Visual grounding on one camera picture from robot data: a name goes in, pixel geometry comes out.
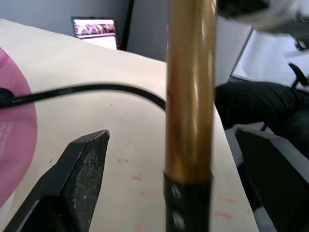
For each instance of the pink ball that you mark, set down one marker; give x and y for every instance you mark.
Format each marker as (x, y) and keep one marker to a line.
(14, 135)

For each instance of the white board with dark frame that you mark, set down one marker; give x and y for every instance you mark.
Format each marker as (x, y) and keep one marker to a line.
(263, 58)

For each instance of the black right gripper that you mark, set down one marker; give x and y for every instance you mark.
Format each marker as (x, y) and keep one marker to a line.
(241, 7)

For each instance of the black vertical post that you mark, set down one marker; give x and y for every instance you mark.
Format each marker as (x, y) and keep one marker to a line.
(127, 24)

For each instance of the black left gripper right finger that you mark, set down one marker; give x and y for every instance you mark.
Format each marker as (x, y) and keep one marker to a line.
(280, 178)

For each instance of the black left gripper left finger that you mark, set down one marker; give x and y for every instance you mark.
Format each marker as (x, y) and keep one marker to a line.
(72, 183)

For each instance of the gold hand pump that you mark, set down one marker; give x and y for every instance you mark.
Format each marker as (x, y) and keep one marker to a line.
(190, 96)

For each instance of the black chair armrest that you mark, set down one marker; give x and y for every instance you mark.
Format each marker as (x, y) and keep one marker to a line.
(299, 73)

